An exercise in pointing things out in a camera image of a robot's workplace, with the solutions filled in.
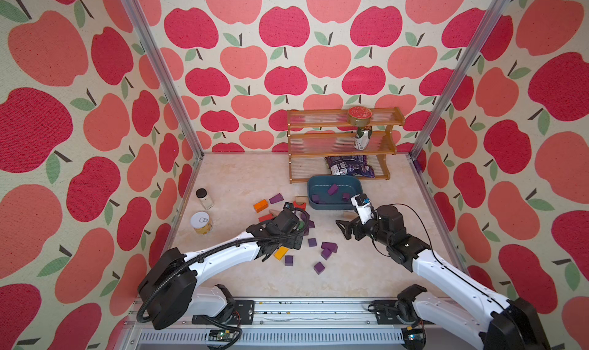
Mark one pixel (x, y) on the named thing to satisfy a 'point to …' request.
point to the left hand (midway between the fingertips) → (292, 237)
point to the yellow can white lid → (201, 222)
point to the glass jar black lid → (205, 200)
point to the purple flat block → (333, 247)
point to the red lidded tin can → (359, 116)
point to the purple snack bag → (355, 165)
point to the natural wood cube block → (301, 200)
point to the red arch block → (303, 206)
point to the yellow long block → (281, 252)
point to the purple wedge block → (276, 198)
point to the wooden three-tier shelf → (353, 142)
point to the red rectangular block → (264, 218)
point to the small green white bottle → (362, 138)
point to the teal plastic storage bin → (333, 192)
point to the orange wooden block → (261, 206)
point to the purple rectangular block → (310, 224)
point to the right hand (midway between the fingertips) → (348, 219)
